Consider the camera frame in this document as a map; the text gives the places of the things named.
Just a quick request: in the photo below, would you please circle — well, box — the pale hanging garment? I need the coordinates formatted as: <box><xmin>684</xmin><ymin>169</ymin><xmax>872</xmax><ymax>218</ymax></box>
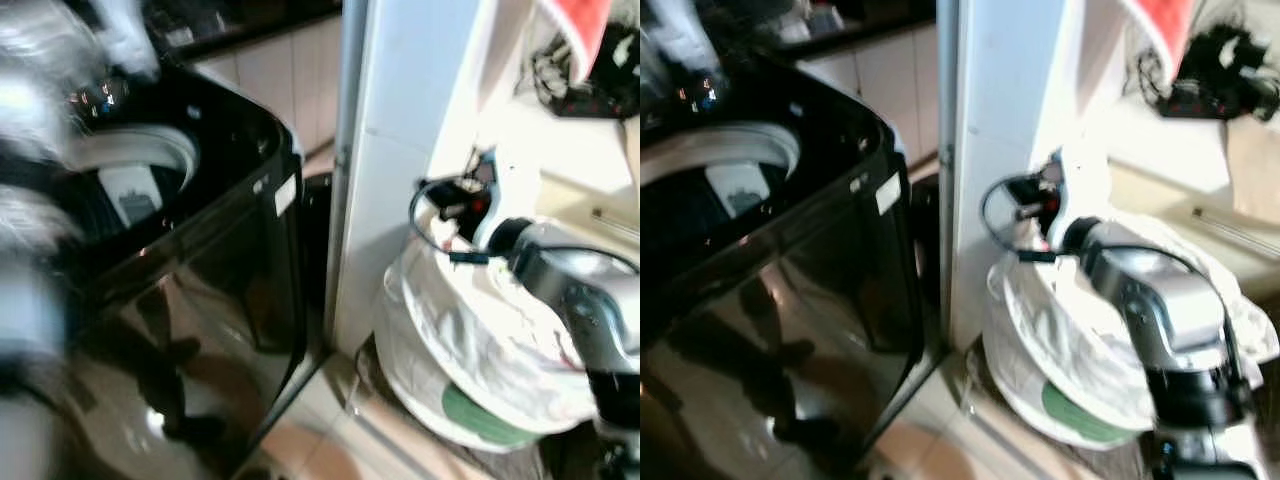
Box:
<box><xmin>92</xmin><ymin>0</ymin><xmax>163</xmax><ymax>83</ymax></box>
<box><xmin>640</xmin><ymin>0</ymin><xmax>713</xmax><ymax>86</ymax></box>

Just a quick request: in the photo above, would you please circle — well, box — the white tall cabinet panel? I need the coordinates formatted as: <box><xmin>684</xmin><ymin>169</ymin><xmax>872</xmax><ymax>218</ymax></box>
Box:
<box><xmin>936</xmin><ymin>0</ymin><xmax>1096</xmax><ymax>353</ymax></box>
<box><xmin>328</xmin><ymin>0</ymin><xmax>506</xmax><ymax>358</ymax></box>

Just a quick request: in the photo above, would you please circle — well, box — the black top-load washing machine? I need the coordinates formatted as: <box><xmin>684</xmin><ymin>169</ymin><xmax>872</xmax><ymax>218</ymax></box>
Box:
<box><xmin>640</xmin><ymin>45</ymin><xmax>926</xmax><ymax>480</ymax></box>
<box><xmin>0</xmin><ymin>58</ymin><xmax>308</xmax><ymax>480</ymax></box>

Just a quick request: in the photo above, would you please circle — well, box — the white round laundry basket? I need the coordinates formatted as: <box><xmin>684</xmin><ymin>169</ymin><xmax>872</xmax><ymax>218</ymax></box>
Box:
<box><xmin>372</xmin><ymin>262</ymin><xmax>601</xmax><ymax>456</ymax></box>
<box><xmin>978</xmin><ymin>262</ymin><xmax>1161</xmax><ymax>451</ymax></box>

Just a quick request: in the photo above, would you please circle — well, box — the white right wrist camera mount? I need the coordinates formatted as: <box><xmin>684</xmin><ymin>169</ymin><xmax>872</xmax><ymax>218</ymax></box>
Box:
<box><xmin>468</xmin><ymin>146</ymin><xmax>543</xmax><ymax>253</ymax></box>
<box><xmin>1040</xmin><ymin>146</ymin><xmax>1113</xmax><ymax>251</ymax></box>

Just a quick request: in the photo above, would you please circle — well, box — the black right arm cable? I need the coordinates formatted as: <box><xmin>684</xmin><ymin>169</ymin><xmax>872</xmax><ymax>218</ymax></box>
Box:
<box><xmin>408</xmin><ymin>176</ymin><xmax>493</xmax><ymax>265</ymax></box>
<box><xmin>979</xmin><ymin>174</ymin><xmax>1063</xmax><ymax>265</ymax></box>

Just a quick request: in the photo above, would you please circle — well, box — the red cloth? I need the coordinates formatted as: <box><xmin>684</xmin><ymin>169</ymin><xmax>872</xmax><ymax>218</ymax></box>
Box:
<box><xmin>540</xmin><ymin>0</ymin><xmax>614</xmax><ymax>83</ymax></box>
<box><xmin>1120</xmin><ymin>0</ymin><xmax>1198</xmax><ymax>83</ymax></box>

